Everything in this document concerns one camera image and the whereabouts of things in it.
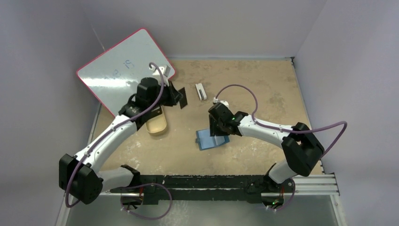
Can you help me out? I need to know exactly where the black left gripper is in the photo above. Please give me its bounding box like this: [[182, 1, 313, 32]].
[[150, 81, 184, 112]]

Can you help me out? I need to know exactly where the black credit card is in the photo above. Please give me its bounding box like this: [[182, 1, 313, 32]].
[[178, 87, 188, 109]]

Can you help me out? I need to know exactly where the blue card holder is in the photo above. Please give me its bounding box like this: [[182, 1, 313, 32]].
[[195, 129, 230, 151]]

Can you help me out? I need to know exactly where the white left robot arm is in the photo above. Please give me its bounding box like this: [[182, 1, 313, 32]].
[[58, 62, 184, 208]]

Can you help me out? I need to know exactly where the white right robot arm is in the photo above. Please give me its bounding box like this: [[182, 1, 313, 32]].
[[208, 103, 325, 192]]

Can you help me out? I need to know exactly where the white whiteboard eraser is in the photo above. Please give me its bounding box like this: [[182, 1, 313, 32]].
[[195, 83, 207, 101]]

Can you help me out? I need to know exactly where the gold oval tin tray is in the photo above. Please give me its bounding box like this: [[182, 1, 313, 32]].
[[145, 106, 168, 136]]

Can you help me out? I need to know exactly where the pink framed whiteboard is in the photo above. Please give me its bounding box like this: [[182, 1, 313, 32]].
[[76, 28, 175, 116]]

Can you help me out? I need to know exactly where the black mounting base plate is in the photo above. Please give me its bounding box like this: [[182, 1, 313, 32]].
[[110, 175, 295, 207]]

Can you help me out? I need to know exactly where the aluminium frame rail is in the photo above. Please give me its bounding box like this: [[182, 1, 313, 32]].
[[64, 174, 340, 196]]

